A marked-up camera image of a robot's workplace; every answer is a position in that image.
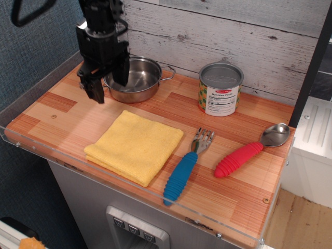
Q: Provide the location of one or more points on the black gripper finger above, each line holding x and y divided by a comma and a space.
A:
120, 72
94, 89

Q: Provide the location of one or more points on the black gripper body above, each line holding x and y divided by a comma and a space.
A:
100, 49

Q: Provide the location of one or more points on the stainless steel pot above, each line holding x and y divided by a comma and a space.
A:
145, 77

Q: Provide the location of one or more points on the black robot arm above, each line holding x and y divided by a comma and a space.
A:
100, 14

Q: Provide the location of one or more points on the yellow folded cloth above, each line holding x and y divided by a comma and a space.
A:
134, 147

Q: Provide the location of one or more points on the toy food can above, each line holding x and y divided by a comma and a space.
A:
219, 88

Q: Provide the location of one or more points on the grey toy fridge cabinet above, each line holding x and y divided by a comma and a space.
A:
88, 199

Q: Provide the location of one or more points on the silver dispenser panel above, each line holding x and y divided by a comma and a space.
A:
129, 231

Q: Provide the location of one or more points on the orange object at corner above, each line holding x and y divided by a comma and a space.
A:
31, 243

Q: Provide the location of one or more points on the white toy sink unit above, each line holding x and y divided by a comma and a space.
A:
308, 170

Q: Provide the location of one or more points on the clear acrylic guard rail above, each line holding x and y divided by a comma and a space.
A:
56, 120

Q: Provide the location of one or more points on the blue handled fork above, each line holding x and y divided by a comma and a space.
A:
180, 175

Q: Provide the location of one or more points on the red handled spoon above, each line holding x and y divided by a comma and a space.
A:
273, 136

